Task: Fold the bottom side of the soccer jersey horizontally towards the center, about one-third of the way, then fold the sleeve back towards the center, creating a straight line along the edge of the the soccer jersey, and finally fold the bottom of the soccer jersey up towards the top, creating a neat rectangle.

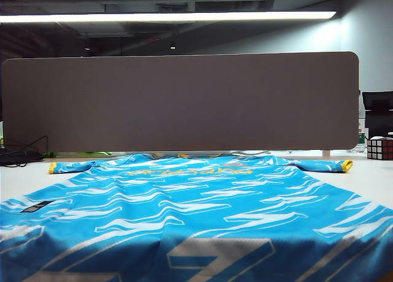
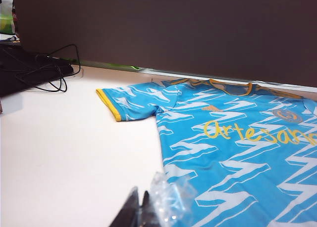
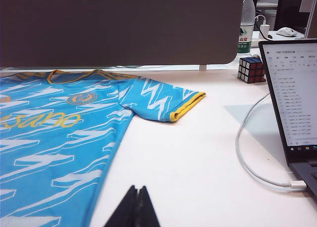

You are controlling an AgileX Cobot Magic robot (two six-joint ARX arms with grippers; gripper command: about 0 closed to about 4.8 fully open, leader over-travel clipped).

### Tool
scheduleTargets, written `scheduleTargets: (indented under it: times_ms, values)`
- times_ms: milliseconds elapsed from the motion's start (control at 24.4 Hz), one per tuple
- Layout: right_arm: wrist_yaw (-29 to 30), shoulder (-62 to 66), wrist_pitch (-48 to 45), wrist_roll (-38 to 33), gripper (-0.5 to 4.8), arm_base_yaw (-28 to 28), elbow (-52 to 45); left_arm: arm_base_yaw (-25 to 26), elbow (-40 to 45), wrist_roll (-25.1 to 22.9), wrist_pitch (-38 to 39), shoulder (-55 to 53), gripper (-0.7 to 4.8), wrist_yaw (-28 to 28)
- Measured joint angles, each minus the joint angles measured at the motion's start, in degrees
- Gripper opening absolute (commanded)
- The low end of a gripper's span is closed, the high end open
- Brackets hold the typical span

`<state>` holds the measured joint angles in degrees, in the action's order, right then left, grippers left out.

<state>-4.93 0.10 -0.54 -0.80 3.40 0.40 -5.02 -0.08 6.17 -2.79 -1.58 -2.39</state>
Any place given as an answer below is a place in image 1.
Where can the black office chair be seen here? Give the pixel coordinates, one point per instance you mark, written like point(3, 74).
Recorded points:
point(379, 110)

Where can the Rubik's cube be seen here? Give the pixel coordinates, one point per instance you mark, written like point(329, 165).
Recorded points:
point(380, 148)

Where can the blue and white soccer jersey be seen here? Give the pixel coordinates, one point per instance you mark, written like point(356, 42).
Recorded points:
point(196, 202)

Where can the clear bottle with green label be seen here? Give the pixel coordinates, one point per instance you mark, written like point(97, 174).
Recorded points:
point(362, 137)

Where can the long ceiling light strip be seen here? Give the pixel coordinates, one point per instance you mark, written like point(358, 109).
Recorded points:
point(172, 17)

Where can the white partition foot bracket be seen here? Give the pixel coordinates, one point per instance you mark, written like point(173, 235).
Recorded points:
point(326, 154)

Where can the small black ceiling spotlight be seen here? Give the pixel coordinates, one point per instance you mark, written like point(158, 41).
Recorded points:
point(172, 45)

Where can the brown desk partition panel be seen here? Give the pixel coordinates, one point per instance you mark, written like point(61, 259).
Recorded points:
point(184, 100)

